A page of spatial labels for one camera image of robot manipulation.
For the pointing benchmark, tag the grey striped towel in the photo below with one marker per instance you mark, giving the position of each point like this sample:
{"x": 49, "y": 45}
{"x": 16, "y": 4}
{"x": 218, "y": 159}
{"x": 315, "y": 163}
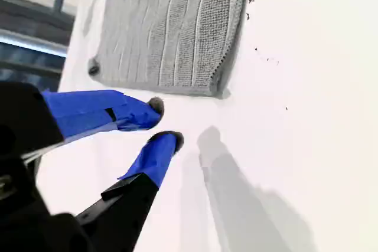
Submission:
{"x": 165, "y": 42}

